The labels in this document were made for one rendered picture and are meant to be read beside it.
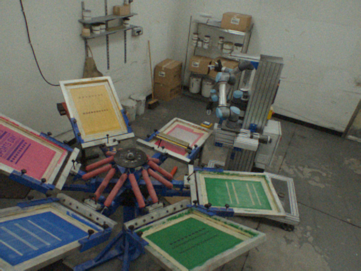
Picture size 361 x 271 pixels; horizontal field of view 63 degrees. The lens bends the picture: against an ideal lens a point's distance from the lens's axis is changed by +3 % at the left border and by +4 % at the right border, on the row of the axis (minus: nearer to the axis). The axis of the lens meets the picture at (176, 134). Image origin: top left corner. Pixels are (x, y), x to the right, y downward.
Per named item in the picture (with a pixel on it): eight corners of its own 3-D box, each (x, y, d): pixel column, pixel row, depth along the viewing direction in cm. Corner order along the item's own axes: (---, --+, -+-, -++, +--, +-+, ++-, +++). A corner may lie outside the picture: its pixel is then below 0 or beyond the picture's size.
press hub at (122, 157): (125, 229, 350) (126, 136, 278) (152, 244, 336) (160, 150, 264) (103, 254, 320) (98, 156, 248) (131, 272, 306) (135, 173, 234)
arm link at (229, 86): (238, 71, 332) (226, 95, 375) (229, 70, 331) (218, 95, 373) (240, 78, 327) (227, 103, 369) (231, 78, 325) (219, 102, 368)
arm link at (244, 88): (235, 98, 379) (244, 57, 350) (240, 95, 390) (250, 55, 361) (242, 101, 373) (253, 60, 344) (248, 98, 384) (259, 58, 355)
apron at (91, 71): (102, 100, 514) (99, 41, 458) (105, 102, 511) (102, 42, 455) (80, 111, 473) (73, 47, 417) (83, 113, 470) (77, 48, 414)
